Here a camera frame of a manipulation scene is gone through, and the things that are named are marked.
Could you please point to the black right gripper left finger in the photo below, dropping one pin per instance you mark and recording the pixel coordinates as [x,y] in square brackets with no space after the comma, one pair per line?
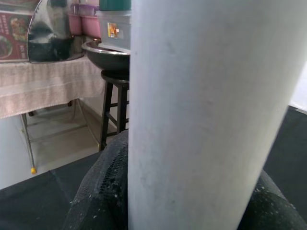
[105,191]

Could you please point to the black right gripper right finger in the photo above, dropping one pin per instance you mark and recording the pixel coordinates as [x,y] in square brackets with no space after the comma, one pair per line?
[271,210]

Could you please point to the white plastic table leg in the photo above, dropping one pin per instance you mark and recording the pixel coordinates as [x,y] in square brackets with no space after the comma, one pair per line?
[204,107]

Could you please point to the black tablecloth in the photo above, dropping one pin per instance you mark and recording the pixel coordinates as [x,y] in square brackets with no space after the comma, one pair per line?
[36,198]

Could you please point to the black wooden stool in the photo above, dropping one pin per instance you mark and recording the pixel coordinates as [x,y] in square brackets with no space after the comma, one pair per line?
[115,79]

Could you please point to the clear plastic container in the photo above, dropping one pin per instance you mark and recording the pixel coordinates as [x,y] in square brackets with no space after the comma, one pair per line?
[115,31]

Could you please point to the silver metal wok lid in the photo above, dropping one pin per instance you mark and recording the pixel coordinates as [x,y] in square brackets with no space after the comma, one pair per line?
[52,36]

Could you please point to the pink plastic container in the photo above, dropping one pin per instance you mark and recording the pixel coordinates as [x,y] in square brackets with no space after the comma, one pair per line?
[74,24]
[90,24]

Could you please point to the red printed box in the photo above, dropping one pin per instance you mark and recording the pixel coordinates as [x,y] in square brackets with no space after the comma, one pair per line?
[14,36]

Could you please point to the metal folding table frame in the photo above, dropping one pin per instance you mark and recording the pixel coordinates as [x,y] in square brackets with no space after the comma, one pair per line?
[27,139]

